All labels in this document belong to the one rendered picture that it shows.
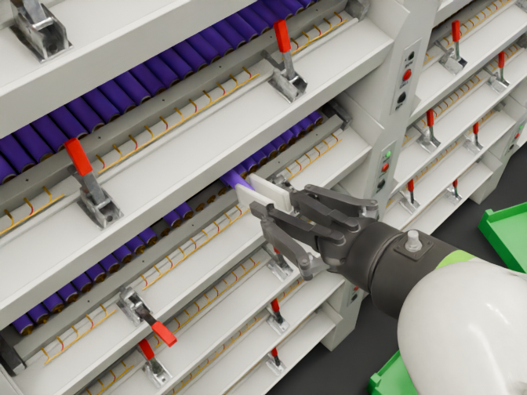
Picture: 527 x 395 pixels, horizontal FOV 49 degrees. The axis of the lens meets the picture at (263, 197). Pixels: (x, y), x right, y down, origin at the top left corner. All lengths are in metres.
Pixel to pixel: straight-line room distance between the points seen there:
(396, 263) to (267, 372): 0.82
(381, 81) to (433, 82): 0.23
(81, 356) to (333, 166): 0.45
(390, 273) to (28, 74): 0.36
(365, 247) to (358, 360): 0.98
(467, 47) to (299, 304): 0.59
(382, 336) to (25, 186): 1.18
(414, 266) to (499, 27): 0.76
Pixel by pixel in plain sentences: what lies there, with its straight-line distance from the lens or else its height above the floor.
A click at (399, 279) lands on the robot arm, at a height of 0.94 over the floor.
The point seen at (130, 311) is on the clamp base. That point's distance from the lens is 0.74.
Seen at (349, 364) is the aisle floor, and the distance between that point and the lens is 1.56.
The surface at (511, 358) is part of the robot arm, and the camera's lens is 0.41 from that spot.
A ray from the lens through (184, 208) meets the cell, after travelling 0.80.
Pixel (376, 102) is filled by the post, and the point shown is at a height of 0.84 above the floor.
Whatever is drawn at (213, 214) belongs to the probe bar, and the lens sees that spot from 0.79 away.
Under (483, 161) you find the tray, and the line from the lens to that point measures 1.83.
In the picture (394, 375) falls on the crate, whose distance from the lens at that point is 1.56.
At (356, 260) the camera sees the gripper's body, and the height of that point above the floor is 0.91.
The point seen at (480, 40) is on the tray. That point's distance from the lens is 1.20.
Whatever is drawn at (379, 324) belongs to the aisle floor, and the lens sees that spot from 1.62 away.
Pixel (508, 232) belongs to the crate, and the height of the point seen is 0.00.
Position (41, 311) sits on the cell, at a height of 0.79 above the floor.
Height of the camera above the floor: 1.41
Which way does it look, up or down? 50 degrees down
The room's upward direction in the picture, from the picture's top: straight up
